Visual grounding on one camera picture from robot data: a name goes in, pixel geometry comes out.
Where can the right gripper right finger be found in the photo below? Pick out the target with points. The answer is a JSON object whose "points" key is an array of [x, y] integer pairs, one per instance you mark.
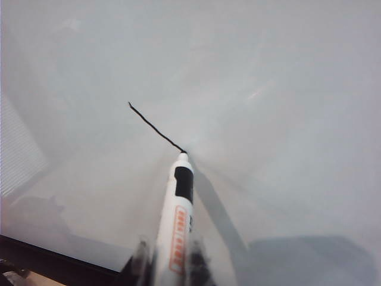
{"points": [[199, 262]]}

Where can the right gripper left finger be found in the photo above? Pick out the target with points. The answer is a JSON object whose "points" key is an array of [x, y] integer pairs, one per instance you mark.
{"points": [[138, 265]]}

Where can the white whiteboard marker pen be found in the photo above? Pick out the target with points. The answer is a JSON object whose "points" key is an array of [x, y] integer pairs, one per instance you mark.
{"points": [[178, 226]]}

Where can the white whiteboard with black frame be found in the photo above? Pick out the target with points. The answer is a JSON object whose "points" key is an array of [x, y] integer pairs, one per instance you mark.
{"points": [[238, 89]]}

